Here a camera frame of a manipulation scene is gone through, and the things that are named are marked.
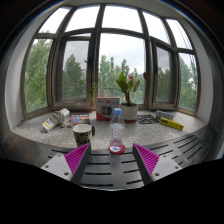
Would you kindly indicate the red round coaster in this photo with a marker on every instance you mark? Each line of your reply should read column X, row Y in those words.
column 117, row 150

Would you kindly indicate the light blue small box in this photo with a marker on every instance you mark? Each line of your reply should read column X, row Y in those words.
column 161, row 114

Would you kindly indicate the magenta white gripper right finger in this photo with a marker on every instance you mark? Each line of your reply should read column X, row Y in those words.
column 153, row 167

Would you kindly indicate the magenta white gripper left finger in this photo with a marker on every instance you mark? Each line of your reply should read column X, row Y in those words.
column 70, row 166

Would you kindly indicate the potted plant in white pot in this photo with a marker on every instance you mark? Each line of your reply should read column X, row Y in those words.
column 129, row 84

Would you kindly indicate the dark colourful flat box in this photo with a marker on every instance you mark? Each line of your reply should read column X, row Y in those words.
column 76, row 119

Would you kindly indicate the white mug with black text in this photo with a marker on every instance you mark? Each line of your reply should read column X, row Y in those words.
column 83, row 134

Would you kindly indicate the clear plastic water bottle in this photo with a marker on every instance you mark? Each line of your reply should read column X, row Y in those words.
column 117, row 128

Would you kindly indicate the dark framed bay window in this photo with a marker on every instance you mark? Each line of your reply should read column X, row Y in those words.
column 77, row 53

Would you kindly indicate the black patterned trivet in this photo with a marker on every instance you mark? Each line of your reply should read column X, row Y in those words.
column 146, row 119

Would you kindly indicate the red white filament box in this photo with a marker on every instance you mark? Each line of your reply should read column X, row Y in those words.
column 105, row 107

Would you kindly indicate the dark slatted radiator cover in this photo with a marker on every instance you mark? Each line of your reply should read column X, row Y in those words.
column 105, row 170

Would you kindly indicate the yellow long box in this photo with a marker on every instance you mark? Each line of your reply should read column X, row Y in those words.
column 171, row 123

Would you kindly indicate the plastic wrapped package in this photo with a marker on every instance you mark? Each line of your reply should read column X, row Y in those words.
column 57, row 119

